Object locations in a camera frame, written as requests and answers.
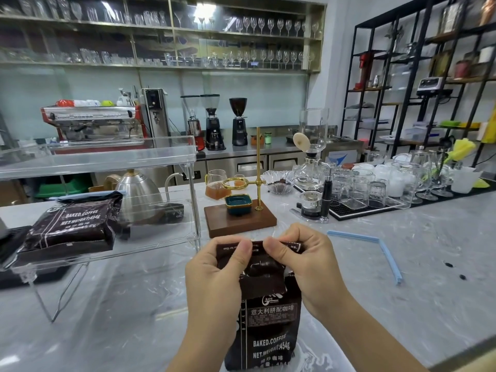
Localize person's left hand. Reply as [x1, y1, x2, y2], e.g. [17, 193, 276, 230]
[185, 235, 253, 337]

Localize person's right hand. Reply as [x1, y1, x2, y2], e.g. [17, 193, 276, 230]
[263, 223, 350, 321]

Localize dark brown coffee bag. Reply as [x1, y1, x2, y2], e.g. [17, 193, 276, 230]
[17, 191, 124, 257]
[216, 239, 307, 372]

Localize person's right forearm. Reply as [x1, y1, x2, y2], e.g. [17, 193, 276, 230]
[310, 292, 429, 372]

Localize brass pour-over stand wooden base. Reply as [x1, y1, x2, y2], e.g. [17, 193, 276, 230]
[204, 127, 278, 239]

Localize teal square dish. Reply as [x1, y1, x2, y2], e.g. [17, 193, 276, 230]
[225, 193, 253, 216]

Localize small metal burner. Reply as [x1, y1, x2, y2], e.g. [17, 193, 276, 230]
[296, 191, 324, 222]

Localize glass dish of coffee beans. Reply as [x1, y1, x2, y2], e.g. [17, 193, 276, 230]
[261, 170, 297, 195]

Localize glass server with amber liquid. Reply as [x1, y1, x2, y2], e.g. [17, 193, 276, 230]
[204, 169, 233, 200]

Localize stainless under-counter fridge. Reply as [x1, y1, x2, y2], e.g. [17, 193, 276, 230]
[170, 145, 307, 186]

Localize light blue bag clip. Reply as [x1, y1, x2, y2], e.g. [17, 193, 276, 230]
[327, 230, 404, 286]

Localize glass siphon coffee maker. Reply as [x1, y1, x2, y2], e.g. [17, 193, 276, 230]
[292, 108, 331, 191]

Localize group of clear drinking glasses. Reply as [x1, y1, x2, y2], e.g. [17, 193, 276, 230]
[329, 148, 456, 210]

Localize blue and white sign panel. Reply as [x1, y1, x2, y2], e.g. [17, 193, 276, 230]
[325, 149, 360, 168]

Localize stainless gooseneck kettle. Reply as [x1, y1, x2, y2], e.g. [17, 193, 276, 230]
[104, 170, 187, 226]

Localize group of white cups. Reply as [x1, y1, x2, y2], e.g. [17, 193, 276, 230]
[350, 153, 413, 198]

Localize black coffee grinder dark hopper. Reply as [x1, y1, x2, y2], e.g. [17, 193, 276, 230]
[229, 97, 249, 147]

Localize black coffee grinder with display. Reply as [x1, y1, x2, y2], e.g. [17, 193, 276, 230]
[199, 94, 227, 152]

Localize red coffee grinder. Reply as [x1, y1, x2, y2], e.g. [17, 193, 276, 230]
[180, 95, 205, 152]

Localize black rubber bar mat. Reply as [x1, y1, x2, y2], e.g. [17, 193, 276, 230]
[329, 178, 496, 222]

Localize stainless hot water boiler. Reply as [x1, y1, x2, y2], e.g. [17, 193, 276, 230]
[140, 88, 171, 138]

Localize clear acrylic shelf rack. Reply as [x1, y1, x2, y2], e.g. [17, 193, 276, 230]
[0, 136, 202, 324]

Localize green plastic crate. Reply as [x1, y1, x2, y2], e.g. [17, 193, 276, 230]
[34, 181, 94, 200]

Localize white plastic measuring cup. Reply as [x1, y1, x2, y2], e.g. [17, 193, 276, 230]
[451, 166, 483, 194]

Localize red espresso machine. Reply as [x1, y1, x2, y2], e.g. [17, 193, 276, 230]
[41, 105, 150, 154]

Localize red canister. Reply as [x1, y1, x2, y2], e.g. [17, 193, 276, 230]
[354, 51, 374, 90]

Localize yellow cloth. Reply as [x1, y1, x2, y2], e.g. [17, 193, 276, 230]
[445, 138, 477, 165]

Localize row of colourful cups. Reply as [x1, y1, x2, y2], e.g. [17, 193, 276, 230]
[55, 98, 118, 108]

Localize black metal shelving unit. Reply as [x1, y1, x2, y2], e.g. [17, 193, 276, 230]
[340, 0, 496, 169]

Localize white and black appliance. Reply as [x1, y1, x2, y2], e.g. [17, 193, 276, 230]
[417, 77, 445, 94]

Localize rows of stemmed glasses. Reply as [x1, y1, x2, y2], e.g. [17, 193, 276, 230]
[0, 0, 322, 71]

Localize gold wall shelf unit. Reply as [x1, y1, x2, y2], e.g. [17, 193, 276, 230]
[0, 0, 327, 76]

